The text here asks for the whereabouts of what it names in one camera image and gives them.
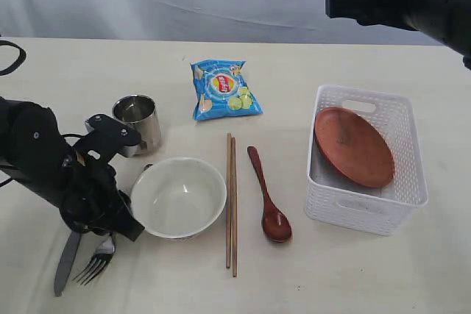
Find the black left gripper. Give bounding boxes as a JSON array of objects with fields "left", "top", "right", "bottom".
[{"left": 59, "top": 152, "right": 144, "bottom": 241}]

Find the blue-grey utensil handle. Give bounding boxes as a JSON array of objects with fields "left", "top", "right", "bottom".
[{"left": 72, "top": 232, "right": 116, "bottom": 285}]

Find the pale green ceramic bowl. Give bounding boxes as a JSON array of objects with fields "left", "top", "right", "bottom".
[{"left": 130, "top": 157, "right": 227, "bottom": 240}]

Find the grey metal utensil handle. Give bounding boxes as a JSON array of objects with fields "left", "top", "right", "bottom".
[{"left": 53, "top": 232, "right": 82, "bottom": 297}]

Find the shiny steel cup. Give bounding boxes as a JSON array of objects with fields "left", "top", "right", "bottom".
[{"left": 112, "top": 94, "right": 161, "bottom": 155}]

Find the dark wooden chopstick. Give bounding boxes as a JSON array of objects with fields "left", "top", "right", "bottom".
[{"left": 231, "top": 137, "right": 238, "bottom": 278}]

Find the dark brown wooden plate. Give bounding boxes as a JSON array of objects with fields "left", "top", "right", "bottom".
[{"left": 314, "top": 107, "right": 395, "bottom": 188}]

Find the dark brown wooden spoon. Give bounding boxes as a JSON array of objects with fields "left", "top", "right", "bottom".
[{"left": 247, "top": 146, "right": 292, "bottom": 243}]

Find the blue chips bag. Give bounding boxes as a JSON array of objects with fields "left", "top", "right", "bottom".
[{"left": 191, "top": 60, "right": 263, "bottom": 121}]

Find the white plastic perforated basket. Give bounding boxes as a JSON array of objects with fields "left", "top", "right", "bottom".
[{"left": 305, "top": 85, "right": 428, "bottom": 235}]

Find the light wooden chopstick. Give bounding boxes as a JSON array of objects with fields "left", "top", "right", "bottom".
[{"left": 226, "top": 133, "right": 232, "bottom": 269}]

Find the black left Piper arm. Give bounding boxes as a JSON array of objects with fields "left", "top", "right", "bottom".
[{"left": 1, "top": 98, "right": 144, "bottom": 240}]

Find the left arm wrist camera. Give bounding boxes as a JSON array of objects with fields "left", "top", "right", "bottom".
[{"left": 74, "top": 114, "right": 141, "bottom": 164}]

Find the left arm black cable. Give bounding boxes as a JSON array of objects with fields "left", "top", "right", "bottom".
[{"left": 0, "top": 40, "right": 26, "bottom": 76}]

